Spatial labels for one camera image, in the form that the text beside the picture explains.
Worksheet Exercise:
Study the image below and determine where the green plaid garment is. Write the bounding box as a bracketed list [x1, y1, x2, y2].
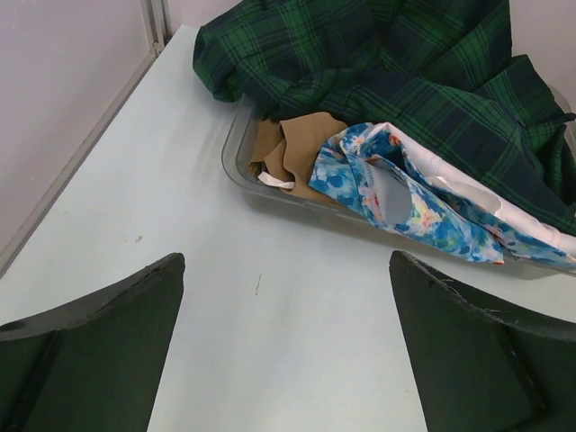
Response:
[193, 1, 575, 235]

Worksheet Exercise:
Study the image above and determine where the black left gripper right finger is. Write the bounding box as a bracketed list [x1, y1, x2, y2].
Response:
[389, 251, 575, 431]

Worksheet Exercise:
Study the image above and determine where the clear plastic tray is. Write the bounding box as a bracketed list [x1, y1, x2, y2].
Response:
[220, 85, 576, 276]

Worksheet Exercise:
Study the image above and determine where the tan folded garment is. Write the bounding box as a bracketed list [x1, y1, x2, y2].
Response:
[248, 112, 347, 204]

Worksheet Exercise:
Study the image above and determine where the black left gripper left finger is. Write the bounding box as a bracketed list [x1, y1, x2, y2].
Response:
[1, 253, 185, 431]

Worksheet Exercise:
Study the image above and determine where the blue floral skirt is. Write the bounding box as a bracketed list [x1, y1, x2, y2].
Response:
[309, 122, 575, 271]

